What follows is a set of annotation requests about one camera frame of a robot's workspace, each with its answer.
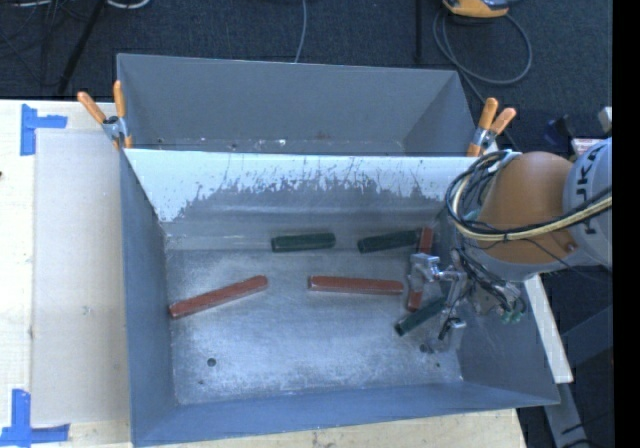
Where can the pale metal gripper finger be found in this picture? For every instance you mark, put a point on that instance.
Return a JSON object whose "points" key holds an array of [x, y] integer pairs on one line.
{"points": [[424, 268], [452, 331]]}

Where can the red-brown flat block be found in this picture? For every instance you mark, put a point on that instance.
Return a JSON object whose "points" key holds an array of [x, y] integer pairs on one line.
{"points": [[217, 296], [426, 238], [355, 285]]}

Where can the dark green flat block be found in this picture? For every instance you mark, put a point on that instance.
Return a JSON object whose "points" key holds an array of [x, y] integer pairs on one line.
{"points": [[420, 317], [303, 242], [387, 241]]}

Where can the grey metal bin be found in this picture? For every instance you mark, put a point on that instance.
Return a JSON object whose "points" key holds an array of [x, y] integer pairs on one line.
{"points": [[300, 336]]}

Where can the pale wood flat board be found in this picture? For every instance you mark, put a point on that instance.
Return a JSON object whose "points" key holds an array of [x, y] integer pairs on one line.
{"points": [[75, 261]]}

